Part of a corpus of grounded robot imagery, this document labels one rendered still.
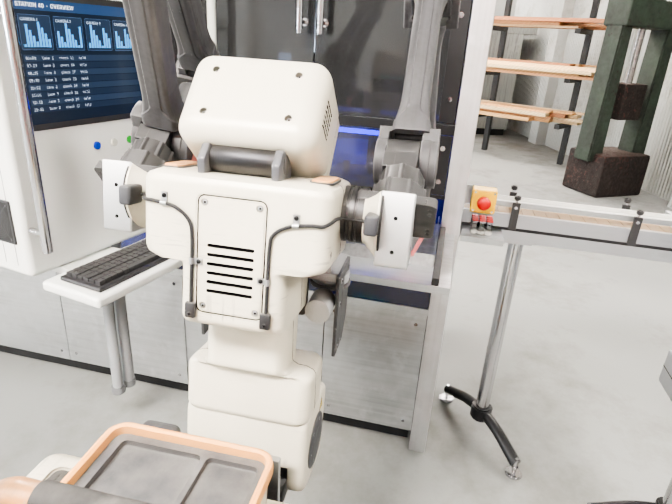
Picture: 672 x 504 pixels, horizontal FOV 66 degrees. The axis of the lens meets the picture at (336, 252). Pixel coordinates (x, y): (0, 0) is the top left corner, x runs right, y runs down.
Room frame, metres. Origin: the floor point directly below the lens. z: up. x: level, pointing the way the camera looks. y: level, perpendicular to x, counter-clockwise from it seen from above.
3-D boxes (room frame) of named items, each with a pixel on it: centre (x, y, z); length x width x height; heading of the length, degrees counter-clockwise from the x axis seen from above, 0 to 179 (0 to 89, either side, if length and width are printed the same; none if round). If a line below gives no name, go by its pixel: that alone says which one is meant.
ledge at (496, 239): (1.57, -0.46, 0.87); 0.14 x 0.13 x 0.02; 168
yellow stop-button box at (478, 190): (1.53, -0.44, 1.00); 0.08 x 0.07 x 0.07; 168
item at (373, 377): (2.21, 0.53, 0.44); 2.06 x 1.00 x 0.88; 78
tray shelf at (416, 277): (1.43, 0.01, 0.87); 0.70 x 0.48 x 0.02; 78
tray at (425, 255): (1.44, -0.16, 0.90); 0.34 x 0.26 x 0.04; 169
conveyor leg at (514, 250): (1.64, -0.61, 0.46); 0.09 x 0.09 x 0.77; 78
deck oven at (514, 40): (9.97, -2.49, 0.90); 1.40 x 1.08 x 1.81; 5
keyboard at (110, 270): (1.34, 0.56, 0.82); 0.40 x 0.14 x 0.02; 157
